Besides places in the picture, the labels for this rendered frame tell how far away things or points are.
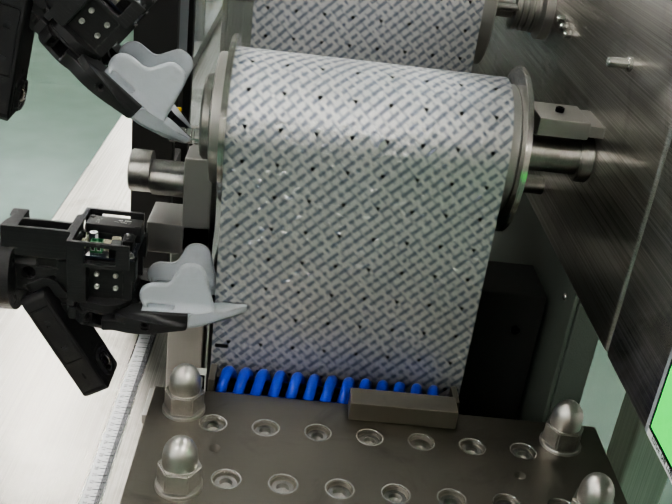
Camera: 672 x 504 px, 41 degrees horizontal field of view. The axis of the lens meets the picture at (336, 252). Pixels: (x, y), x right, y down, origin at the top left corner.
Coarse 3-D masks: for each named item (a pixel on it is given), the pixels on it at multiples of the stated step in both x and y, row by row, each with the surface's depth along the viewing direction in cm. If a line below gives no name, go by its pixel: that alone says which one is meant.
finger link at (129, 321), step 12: (120, 312) 76; (132, 312) 76; (144, 312) 77; (156, 312) 77; (168, 312) 77; (108, 324) 76; (120, 324) 76; (132, 324) 76; (144, 324) 77; (156, 324) 76; (168, 324) 77; (180, 324) 77
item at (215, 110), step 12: (216, 72) 74; (216, 84) 73; (216, 96) 73; (516, 96) 76; (216, 108) 73; (516, 108) 75; (216, 120) 73; (516, 120) 75; (216, 132) 73; (516, 132) 75; (216, 144) 74; (516, 144) 75; (216, 156) 75; (516, 156) 75; (216, 168) 76; (516, 168) 75; (504, 192) 76; (504, 204) 78
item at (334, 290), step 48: (240, 240) 77; (288, 240) 77; (336, 240) 77; (384, 240) 77; (432, 240) 77; (480, 240) 77; (240, 288) 79; (288, 288) 79; (336, 288) 79; (384, 288) 79; (432, 288) 79; (480, 288) 79; (240, 336) 82; (288, 336) 82; (336, 336) 82; (384, 336) 82; (432, 336) 82; (432, 384) 84
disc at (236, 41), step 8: (232, 40) 74; (240, 40) 78; (232, 48) 73; (232, 56) 73; (232, 64) 73; (232, 72) 73; (224, 80) 72; (224, 88) 72; (224, 96) 72; (224, 104) 72; (224, 112) 72; (224, 120) 72; (224, 128) 72; (224, 136) 72; (224, 144) 73; (224, 152) 74
